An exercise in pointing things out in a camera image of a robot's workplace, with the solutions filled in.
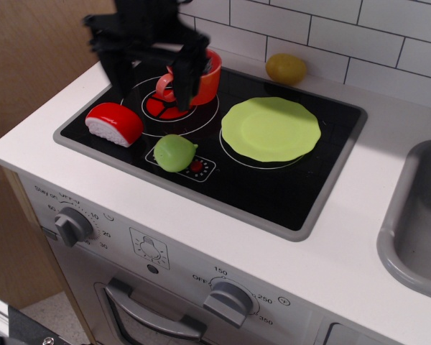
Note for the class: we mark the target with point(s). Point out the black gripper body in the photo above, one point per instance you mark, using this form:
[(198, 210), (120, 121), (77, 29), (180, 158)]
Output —
[(142, 30)]

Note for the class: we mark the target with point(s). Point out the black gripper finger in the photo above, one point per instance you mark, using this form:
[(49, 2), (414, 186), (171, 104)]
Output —
[(187, 68), (118, 66)]

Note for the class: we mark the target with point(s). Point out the red plastic cup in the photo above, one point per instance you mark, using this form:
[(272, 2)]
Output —
[(209, 81)]

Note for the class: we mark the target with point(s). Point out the green plastic plate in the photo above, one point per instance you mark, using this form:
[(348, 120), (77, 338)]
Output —
[(270, 129)]

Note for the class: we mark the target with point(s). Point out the red white toy sushi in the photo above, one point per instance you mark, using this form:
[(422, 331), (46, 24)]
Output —
[(115, 123)]

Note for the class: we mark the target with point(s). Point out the green toy pear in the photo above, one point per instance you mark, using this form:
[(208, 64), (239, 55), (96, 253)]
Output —
[(174, 153)]

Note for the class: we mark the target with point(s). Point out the yellow toy potato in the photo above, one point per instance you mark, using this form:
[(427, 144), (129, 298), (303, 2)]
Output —
[(286, 69)]

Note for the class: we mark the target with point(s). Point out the red stove button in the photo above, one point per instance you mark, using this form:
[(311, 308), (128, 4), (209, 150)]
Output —
[(196, 166)]

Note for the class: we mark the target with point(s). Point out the black toy stovetop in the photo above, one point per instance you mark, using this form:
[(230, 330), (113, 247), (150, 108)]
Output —
[(283, 198)]

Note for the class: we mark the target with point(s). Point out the grey timer knob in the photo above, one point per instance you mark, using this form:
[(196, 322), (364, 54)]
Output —
[(73, 227)]

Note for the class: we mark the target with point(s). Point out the grey oven temperature knob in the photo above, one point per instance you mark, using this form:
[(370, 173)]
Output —
[(229, 302)]

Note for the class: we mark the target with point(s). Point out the grey toy sink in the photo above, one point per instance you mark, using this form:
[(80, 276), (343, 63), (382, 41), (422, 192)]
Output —
[(404, 240)]

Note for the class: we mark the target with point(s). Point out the grey oven door handle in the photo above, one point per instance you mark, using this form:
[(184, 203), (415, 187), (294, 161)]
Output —
[(187, 328)]

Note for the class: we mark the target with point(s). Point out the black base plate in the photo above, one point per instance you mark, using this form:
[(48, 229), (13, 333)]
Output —
[(17, 328)]

